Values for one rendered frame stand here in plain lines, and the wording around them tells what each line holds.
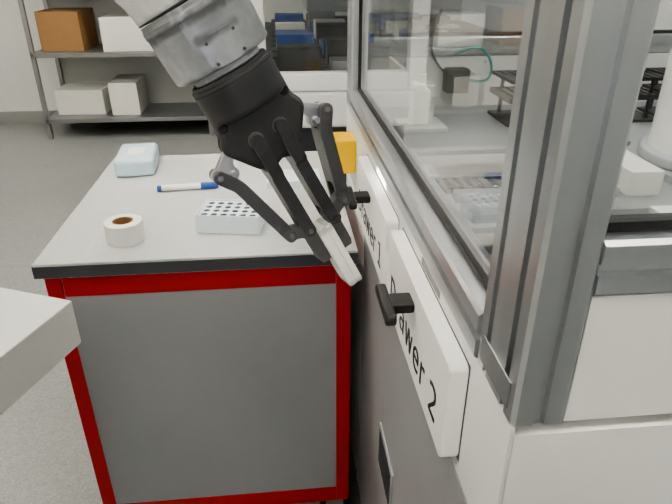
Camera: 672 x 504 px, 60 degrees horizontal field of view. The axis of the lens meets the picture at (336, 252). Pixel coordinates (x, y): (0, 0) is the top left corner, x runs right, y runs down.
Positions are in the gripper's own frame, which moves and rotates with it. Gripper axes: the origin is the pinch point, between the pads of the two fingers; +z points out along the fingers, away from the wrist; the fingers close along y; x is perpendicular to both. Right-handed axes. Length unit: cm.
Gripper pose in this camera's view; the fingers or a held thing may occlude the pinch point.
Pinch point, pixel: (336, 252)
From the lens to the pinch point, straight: 58.3
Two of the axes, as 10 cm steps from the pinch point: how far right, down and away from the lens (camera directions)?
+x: -3.7, -2.8, 8.9
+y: 8.1, -5.7, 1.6
